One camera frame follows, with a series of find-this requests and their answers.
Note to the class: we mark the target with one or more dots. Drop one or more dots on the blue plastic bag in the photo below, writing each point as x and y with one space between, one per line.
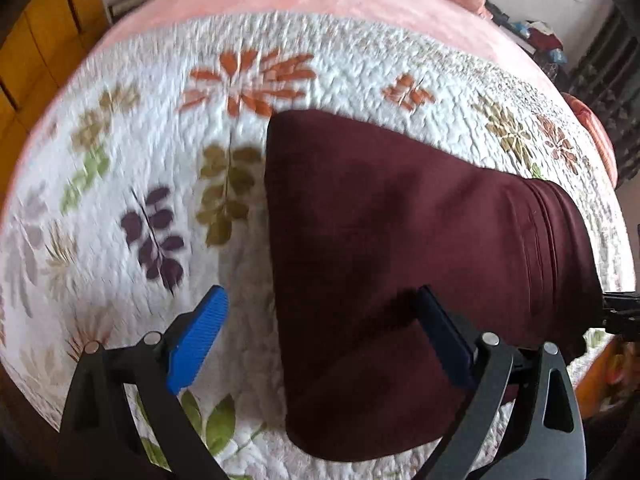
556 55

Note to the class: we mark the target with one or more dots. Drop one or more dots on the maroon pants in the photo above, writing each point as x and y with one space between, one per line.
375 220

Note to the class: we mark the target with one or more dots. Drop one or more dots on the white floral quilt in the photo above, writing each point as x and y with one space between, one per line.
150 125

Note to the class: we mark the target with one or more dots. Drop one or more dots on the dark window grille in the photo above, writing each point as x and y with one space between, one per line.
610 70

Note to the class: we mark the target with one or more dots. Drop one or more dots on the dark red clothing pile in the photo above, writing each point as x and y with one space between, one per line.
545 37

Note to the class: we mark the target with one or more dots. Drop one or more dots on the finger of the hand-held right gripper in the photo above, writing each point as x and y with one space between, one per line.
622 310

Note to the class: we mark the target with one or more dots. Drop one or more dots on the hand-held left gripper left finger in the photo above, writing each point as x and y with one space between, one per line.
197 340

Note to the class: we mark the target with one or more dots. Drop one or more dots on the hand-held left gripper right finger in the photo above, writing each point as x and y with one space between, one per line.
445 340

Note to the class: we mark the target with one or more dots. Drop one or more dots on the orange patterned cloth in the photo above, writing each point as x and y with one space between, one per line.
615 365

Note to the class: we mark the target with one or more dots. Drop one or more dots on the orange striped pillow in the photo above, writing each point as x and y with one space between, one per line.
597 130

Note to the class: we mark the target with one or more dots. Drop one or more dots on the yellow wooden wardrobe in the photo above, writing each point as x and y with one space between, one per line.
45 35

